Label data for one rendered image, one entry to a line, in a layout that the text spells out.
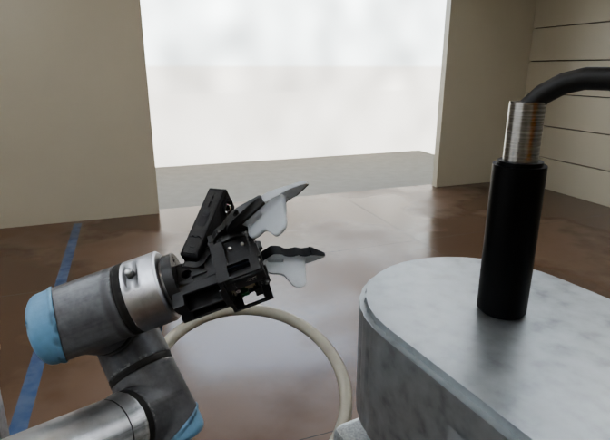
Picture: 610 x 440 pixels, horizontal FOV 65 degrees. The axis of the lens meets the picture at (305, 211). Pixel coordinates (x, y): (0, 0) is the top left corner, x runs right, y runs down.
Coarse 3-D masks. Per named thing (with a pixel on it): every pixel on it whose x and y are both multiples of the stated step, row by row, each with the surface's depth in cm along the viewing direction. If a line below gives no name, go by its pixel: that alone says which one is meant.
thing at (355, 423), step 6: (354, 420) 50; (342, 426) 49; (348, 426) 49; (354, 426) 49; (360, 426) 49; (336, 432) 49; (342, 432) 48; (348, 432) 48; (354, 432) 48; (360, 432) 48; (336, 438) 49; (342, 438) 48; (348, 438) 48; (354, 438) 47; (360, 438) 47; (366, 438) 47
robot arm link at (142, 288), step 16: (144, 256) 58; (160, 256) 61; (128, 272) 56; (144, 272) 56; (160, 272) 57; (128, 288) 55; (144, 288) 55; (160, 288) 56; (128, 304) 55; (144, 304) 55; (160, 304) 56; (144, 320) 56; (160, 320) 57
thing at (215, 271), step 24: (216, 240) 59; (240, 240) 58; (168, 264) 57; (192, 264) 59; (216, 264) 56; (240, 264) 56; (168, 288) 56; (192, 288) 57; (216, 288) 58; (240, 288) 58; (264, 288) 61; (192, 312) 58
